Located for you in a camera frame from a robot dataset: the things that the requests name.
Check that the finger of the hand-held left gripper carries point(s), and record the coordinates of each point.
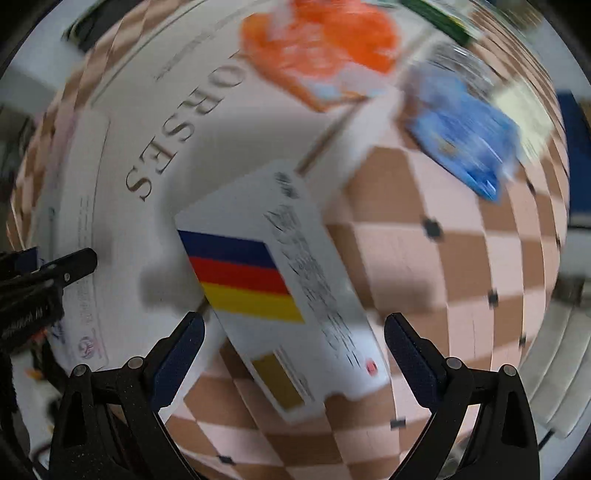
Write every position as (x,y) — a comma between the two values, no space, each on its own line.
(69,267)

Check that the white striped carton box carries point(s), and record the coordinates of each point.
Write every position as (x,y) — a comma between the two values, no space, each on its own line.
(281,286)

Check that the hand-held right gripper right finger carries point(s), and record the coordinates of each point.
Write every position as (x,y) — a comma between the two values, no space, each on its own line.
(411,357)

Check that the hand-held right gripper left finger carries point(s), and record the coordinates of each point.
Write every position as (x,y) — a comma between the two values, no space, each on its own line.
(178,357)

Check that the blue snack bag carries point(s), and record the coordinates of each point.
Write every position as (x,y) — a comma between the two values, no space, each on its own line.
(461,129)

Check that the orange snack bag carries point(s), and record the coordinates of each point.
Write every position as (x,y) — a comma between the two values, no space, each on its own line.
(323,46)

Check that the checkered tablecloth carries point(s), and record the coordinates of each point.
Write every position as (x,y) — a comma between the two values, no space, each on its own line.
(438,258)

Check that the large white lettered box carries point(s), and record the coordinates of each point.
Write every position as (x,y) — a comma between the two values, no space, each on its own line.
(184,184)

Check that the white ribbed sofa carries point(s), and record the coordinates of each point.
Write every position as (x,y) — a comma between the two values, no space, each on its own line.
(554,360)

